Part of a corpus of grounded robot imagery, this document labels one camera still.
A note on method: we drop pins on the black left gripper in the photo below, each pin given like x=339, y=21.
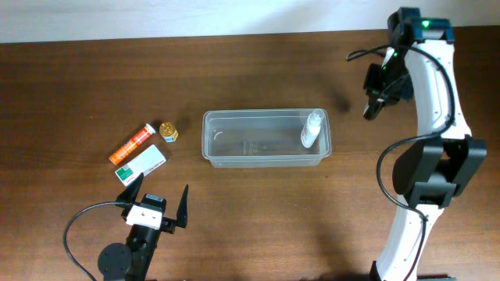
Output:
x=169, y=225

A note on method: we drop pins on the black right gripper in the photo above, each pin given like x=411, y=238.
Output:
x=375, y=90

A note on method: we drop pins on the black tube white cap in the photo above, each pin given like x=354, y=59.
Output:
x=372, y=109

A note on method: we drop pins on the white calamine lotion bottle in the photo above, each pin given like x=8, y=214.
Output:
x=312, y=127

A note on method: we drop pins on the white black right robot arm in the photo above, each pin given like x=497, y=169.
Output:
x=443, y=157

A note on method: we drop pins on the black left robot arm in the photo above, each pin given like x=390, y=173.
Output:
x=131, y=260

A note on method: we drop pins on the clear plastic container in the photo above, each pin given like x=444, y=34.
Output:
x=262, y=138

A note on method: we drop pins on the white green medicine box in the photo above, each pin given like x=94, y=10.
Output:
x=146, y=162

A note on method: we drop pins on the orange effervescent tablet tube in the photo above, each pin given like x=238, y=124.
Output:
x=139, y=138

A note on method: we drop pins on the small gold-lid balm jar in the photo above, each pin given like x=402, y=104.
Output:
x=168, y=132

